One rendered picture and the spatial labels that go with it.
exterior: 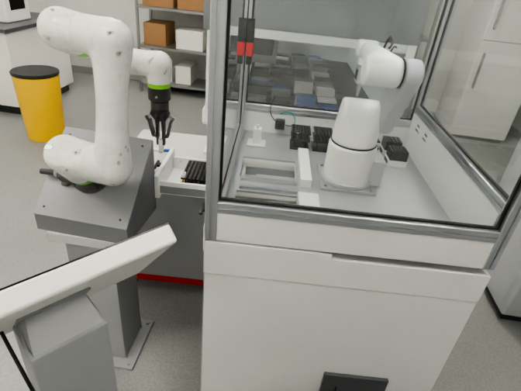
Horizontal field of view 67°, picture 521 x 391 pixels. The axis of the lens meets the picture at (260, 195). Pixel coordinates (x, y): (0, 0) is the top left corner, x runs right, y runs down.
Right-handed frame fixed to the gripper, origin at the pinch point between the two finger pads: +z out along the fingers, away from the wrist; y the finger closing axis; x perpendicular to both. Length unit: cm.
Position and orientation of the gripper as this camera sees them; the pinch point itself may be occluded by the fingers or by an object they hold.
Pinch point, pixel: (161, 144)
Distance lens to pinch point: 183.4
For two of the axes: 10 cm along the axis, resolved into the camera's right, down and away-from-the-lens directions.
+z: -0.9, 8.6, 5.1
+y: -9.9, -1.1, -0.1
